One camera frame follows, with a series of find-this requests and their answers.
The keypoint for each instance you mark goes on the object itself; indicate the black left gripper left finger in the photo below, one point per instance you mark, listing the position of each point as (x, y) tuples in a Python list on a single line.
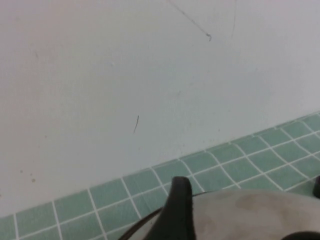
[(178, 212)]

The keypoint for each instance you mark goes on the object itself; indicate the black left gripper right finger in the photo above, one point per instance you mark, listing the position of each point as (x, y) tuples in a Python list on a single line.
[(317, 186)]

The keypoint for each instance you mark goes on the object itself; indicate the stainless steel pot lid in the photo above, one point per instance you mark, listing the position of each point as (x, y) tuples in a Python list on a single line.
[(250, 215)]

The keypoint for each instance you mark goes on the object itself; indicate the green checked tablecloth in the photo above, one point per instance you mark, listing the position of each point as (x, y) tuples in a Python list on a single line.
[(250, 160)]

